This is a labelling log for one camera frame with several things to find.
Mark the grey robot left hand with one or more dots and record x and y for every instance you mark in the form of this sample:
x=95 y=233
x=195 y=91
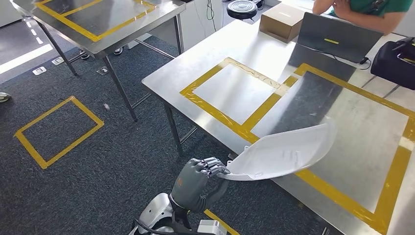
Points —
x=188 y=185

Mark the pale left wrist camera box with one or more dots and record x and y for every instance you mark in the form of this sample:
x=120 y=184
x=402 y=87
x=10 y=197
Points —
x=210 y=228

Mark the white curved car body part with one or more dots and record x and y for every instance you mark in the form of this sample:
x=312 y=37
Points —
x=278 y=155

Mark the black caster wheel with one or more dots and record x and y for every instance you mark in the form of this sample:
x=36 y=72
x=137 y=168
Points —
x=118 y=51
x=85 y=55

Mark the round black ribbed disc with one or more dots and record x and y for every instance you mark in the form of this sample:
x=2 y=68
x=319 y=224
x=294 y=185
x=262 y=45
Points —
x=241 y=9

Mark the grey floor socket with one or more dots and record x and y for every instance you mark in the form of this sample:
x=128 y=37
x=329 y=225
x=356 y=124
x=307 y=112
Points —
x=57 y=61
x=102 y=70
x=39 y=70

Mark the grey laptop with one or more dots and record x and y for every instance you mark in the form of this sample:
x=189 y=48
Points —
x=337 y=39

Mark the brown cardboard box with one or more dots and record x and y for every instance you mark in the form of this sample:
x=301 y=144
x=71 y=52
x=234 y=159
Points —
x=280 y=22

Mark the white board panel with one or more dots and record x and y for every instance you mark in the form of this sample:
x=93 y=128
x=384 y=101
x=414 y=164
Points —
x=194 y=22

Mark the black bag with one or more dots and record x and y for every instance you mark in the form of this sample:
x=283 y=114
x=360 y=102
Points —
x=392 y=69

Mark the yellow tape table outline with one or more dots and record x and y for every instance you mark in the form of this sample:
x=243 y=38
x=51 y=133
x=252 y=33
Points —
x=394 y=181

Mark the stainless steel table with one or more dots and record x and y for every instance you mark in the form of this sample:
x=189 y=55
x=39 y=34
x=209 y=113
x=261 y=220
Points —
x=246 y=48
x=97 y=19

